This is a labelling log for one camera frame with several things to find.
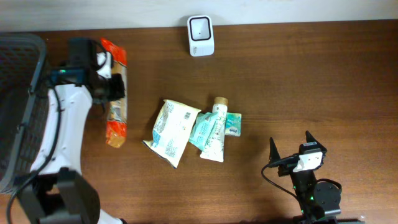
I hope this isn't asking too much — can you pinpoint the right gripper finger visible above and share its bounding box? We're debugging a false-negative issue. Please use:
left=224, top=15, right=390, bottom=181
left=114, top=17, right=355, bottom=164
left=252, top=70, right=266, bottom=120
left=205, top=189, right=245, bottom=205
left=305, top=131, right=325, bottom=149
left=269, top=138, right=280, bottom=162

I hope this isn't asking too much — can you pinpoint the small teal tissue pack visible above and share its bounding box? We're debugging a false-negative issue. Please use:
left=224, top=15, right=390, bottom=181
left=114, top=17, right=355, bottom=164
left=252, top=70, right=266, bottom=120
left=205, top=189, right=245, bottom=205
left=225, top=113, right=242, bottom=137

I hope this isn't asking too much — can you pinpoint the white bamboo print tube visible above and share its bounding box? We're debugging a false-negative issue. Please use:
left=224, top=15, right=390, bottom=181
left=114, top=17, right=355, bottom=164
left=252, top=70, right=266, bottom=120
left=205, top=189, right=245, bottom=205
left=200, top=96, right=228, bottom=162

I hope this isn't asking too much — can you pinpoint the teal sachet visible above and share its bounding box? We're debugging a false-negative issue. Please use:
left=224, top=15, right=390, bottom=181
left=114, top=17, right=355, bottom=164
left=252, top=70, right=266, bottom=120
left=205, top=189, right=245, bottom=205
left=189, top=112, right=218, bottom=151

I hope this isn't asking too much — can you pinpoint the orange cracker snack pack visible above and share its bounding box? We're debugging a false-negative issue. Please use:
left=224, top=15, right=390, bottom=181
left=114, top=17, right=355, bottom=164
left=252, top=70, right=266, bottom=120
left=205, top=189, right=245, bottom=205
left=101, top=38, right=127, bottom=148

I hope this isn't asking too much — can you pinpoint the white wet wipes pack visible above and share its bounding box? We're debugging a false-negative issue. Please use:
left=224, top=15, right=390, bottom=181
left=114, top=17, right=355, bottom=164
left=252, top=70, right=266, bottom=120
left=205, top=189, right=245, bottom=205
left=142, top=100, right=201, bottom=169

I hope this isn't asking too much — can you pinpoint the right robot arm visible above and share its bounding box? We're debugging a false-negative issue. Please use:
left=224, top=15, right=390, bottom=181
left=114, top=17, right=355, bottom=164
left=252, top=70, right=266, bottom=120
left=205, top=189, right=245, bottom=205
left=262, top=131, right=342, bottom=223

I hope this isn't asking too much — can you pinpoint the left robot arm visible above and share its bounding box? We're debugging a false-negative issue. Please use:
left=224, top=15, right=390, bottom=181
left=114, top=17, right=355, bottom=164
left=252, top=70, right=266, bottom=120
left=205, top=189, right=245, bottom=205
left=1, top=34, right=126, bottom=223

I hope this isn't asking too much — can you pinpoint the white barcode scanner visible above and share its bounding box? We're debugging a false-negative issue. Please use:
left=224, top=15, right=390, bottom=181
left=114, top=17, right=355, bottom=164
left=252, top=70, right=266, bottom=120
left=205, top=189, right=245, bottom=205
left=187, top=15, right=215, bottom=57

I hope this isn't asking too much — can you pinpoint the grey plastic basket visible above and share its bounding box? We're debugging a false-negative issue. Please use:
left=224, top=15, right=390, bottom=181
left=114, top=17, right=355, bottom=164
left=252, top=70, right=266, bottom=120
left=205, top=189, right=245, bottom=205
left=1, top=33, right=51, bottom=194

